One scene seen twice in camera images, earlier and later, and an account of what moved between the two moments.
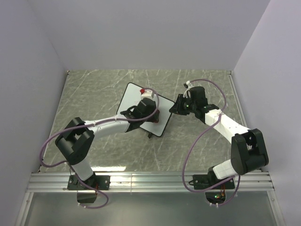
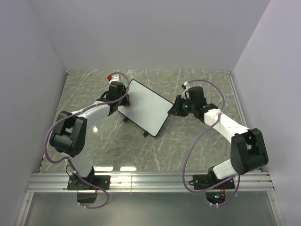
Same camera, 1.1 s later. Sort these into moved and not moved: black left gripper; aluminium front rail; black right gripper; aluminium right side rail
Moved: black left gripper
Not moved: black right gripper; aluminium right side rail; aluminium front rail
